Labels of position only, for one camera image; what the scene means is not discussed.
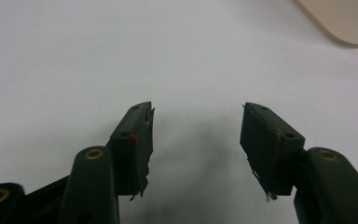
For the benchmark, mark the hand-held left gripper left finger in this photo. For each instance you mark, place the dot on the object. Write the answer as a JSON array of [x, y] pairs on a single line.
[[127, 155]]

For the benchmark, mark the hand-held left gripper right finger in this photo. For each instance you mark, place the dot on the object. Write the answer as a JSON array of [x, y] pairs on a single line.
[[279, 155]]

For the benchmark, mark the beige tray corner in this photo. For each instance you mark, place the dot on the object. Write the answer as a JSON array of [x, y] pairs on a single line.
[[348, 18]]

